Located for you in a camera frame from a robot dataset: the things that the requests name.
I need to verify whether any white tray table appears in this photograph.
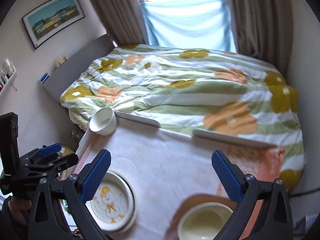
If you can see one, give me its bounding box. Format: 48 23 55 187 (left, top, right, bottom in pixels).
72 110 278 240

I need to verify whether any left brown curtain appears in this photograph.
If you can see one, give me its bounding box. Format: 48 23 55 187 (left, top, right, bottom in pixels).
90 0 149 46

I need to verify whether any grey headboard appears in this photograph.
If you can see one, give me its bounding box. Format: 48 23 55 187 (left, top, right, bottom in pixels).
42 34 115 104

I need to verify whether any brown curtain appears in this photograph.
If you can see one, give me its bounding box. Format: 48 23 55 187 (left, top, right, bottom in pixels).
90 0 149 46
227 0 293 75

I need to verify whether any white duck outline plate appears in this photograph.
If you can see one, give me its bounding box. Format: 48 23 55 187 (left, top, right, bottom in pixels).
86 171 135 232

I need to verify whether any right brown curtain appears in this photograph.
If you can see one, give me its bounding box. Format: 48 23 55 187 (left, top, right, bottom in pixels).
227 0 293 75

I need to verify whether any floral green striped duvet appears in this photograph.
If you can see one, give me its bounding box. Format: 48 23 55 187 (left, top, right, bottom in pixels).
60 44 305 191

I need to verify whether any blue box on headboard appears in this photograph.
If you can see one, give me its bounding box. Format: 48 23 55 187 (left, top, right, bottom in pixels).
39 72 49 84

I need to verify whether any pink square bowl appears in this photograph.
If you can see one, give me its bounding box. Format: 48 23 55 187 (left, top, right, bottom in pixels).
164 194 236 239

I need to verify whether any small plush toy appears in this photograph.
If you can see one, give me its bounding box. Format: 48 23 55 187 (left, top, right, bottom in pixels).
55 55 67 68

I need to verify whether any white bowl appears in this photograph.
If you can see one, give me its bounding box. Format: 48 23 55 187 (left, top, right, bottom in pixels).
89 107 117 136

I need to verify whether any framed town picture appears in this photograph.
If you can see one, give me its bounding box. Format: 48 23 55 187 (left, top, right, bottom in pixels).
22 0 85 49

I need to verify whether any person's left hand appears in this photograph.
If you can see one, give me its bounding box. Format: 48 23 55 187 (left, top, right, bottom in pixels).
8 196 32 226

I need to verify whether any cream yellow bowl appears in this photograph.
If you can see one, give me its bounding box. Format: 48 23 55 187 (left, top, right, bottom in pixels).
177 202 233 240

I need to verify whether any white wall shelf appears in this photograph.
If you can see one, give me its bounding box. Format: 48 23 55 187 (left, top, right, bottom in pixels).
1 58 17 98

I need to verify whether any orange floral cloth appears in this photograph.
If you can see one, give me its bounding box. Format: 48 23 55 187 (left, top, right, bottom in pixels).
219 146 284 239

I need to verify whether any light blue window cloth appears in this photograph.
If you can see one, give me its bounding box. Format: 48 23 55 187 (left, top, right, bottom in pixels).
140 0 236 53

